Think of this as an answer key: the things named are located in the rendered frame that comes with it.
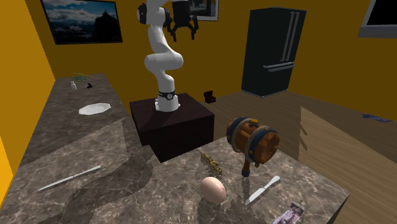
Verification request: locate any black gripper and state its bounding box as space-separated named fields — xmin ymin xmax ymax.
xmin=166 ymin=1 xmax=200 ymax=43

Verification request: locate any white plate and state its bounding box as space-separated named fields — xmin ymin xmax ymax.
xmin=78 ymin=102 xmax=112 ymax=116

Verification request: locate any grey framed window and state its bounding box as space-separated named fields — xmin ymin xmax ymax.
xmin=358 ymin=0 xmax=397 ymax=39

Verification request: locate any black refrigerator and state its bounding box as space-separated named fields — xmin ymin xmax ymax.
xmin=240 ymin=7 xmax=307 ymax=98

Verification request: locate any pink printed packet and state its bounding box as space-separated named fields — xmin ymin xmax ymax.
xmin=271 ymin=201 xmax=305 ymax=224

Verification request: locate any framed mountain landscape picture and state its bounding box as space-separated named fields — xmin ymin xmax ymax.
xmin=40 ymin=0 xmax=123 ymax=45

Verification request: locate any small dark open chest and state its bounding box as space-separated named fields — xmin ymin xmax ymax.
xmin=203 ymin=90 xmax=216 ymax=104

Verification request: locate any orange barrel-shaped hammer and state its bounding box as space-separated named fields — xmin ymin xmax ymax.
xmin=225 ymin=115 xmax=281 ymax=178

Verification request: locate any beige egg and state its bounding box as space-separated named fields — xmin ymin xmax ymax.
xmin=199 ymin=176 xmax=228 ymax=204

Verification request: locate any small framed wall picture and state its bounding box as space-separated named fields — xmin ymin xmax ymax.
xmin=188 ymin=0 xmax=219 ymax=22

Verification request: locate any white serrated knife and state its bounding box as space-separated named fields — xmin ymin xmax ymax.
xmin=244 ymin=175 xmax=282 ymax=206

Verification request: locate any gold chain-shaped object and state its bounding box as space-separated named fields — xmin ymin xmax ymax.
xmin=200 ymin=151 xmax=223 ymax=176

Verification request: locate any silver table knife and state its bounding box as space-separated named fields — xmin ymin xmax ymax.
xmin=37 ymin=165 xmax=102 ymax=192

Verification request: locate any green flat object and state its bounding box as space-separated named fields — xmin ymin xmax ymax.
xmin=71 ymin=71 xmax=94 ymax=81

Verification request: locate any blue flat object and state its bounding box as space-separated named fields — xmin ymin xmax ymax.
xmin=361 ymin=113 xmax=393 ymax=123

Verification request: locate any dark robot stand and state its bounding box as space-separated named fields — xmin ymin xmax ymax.
xmin=129 ymin=92 xmax=216 ymax=164

